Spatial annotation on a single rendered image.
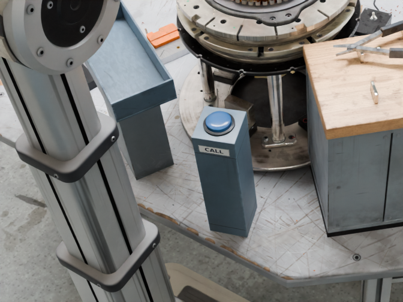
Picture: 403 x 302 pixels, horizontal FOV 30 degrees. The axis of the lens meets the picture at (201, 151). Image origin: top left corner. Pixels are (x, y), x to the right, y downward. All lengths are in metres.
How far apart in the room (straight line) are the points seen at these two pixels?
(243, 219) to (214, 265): 0.95
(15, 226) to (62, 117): 1.57
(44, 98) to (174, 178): 0.58
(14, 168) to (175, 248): 0.68
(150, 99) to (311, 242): 0.38
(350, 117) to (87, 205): 0.40
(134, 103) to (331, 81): 0.31
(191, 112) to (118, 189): 0.48
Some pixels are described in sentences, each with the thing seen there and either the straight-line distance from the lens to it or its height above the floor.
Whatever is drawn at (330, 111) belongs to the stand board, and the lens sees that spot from 1.14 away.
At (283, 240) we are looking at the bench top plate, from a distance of 1.34.
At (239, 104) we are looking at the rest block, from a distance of 1.42.
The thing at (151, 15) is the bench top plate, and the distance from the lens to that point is 1.81.
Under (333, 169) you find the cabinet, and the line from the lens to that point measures 1.19.
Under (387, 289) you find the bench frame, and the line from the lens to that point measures 1.40.
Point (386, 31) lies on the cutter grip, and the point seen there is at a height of 1.09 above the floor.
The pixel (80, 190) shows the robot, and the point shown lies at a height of 1.13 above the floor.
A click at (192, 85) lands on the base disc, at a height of 0.80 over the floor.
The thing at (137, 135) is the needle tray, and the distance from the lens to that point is 1.37.
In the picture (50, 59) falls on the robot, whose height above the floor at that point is 1.40.
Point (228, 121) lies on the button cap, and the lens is 1.16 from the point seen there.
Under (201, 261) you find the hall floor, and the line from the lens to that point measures 2.26.
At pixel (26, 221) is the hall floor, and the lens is 2.49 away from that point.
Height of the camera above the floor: 1.89
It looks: 49 degrees down
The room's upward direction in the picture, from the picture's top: 11 degrees counter-clockwise
